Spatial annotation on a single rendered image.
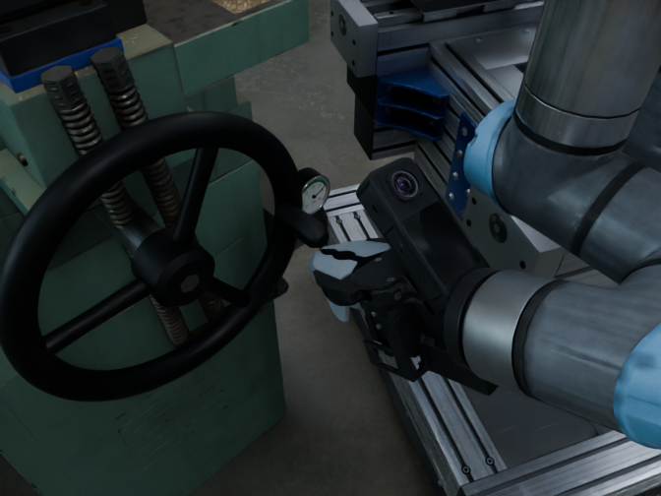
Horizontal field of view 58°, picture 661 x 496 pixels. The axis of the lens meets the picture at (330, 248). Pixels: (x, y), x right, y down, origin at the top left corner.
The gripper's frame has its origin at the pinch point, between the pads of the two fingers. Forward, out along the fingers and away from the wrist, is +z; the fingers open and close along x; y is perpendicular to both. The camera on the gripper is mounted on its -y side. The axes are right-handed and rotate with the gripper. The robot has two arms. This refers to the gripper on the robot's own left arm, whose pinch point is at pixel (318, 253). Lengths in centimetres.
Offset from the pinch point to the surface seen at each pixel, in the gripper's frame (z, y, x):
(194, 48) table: 15.9, -20.4, 2.8
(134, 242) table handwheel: 7.1, -6.8, -13.3
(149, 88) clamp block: 5.5, -18.5, -7.1
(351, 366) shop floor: 60, 56, 31
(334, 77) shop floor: 144, 4, 111
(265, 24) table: 16.3, -20.4, 12.2
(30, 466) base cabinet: 39, 23, -32
